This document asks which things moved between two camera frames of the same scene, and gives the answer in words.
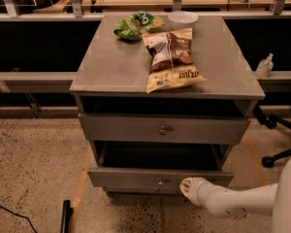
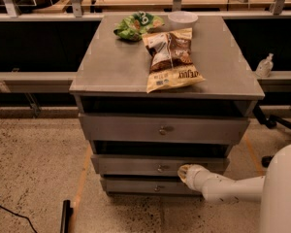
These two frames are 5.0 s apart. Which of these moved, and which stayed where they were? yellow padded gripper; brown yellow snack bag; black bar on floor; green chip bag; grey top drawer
Moved: yellow padded gripper
Stayed: brown yellow snack bag; black bar on floor; grey top drawer; green chip bag
